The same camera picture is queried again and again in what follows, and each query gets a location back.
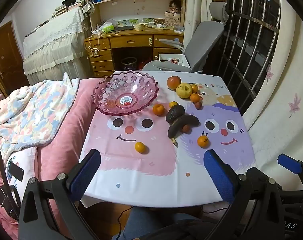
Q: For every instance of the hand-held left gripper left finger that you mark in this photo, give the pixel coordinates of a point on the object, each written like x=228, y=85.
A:
x=85, y=173

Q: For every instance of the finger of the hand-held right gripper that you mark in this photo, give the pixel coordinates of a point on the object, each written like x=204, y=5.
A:
x=289, y=163

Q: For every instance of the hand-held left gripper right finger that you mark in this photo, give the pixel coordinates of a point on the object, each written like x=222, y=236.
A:
x=219, y=177

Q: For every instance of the orange tangerine with stem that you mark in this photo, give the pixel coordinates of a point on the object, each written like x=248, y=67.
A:
x=203, y=141

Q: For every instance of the small red lychee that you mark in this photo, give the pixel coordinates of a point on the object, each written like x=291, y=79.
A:
x=186, y=129
x=198, y=105

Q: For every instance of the overripe dark banana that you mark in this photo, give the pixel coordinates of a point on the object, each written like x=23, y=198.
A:
x=189, y=120

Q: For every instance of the dark avocado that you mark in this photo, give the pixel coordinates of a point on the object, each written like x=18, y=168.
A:
x=175, y=113

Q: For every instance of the pink plastic fruit bowl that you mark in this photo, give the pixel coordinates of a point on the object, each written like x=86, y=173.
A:
x=131, y=87

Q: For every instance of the white floral curtain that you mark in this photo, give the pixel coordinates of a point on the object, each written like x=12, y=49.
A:
x=279, y=120

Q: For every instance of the pink bed sheet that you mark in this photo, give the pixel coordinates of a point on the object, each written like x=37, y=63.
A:
x=76, y=120

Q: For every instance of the cartoon printed tablecloth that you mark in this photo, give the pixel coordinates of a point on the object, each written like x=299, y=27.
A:
x=141, y=175

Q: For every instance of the black phone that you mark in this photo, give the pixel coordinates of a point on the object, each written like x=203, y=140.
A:
x=15, y=172

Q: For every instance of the floral fleece blanket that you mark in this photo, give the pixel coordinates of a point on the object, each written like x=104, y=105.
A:
x=29, y=115

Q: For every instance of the person's leg in jeans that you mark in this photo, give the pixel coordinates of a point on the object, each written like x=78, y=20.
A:
x=151, y=222

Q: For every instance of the small yellowish tangerine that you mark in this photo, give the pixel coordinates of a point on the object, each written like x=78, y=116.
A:
x=173, y=104

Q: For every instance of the yellow pear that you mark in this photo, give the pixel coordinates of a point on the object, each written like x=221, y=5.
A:
x=184, y=90

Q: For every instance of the red apple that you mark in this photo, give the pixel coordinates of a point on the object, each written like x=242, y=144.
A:
x=173, y=82

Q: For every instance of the black trash bin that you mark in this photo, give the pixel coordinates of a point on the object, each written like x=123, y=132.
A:
x=129, y=63

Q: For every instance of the metal window bars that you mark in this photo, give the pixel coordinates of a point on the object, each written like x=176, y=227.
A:
x=249, y=42

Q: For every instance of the white storage box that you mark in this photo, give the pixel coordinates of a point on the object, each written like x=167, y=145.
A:
x=170, y=57

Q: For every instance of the lace covered piano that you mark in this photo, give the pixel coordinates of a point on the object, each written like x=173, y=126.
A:
x=54, y=47

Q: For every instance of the wooden door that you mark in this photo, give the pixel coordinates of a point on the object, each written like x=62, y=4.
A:
x=6, y=60

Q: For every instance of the wooden desk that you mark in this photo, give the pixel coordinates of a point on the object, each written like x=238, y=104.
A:
x=131, y=42

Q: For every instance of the grey office chair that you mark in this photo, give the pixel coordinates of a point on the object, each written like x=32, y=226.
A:
x=204, y=37

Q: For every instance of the green tissue box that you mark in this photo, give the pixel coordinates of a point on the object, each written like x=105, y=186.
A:
x=109, y=28

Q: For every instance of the cream cup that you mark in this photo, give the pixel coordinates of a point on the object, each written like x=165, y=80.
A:
x=139, y=27

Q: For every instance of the printed cardboard box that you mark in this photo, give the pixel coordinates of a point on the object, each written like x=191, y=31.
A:
x=172, y=20

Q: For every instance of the hanging cloth bag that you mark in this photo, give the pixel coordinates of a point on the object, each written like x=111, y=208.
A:
x=87, y=8

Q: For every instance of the stack of books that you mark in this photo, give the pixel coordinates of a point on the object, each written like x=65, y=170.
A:
x=66, y=7

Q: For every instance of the wooden bookshelf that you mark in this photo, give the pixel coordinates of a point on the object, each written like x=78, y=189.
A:
x=131, y=10

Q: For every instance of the beige floral curtain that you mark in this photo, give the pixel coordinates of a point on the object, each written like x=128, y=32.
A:
x=197, y=5

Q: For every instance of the doll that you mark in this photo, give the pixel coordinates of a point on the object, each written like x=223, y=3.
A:
x=174, y=6

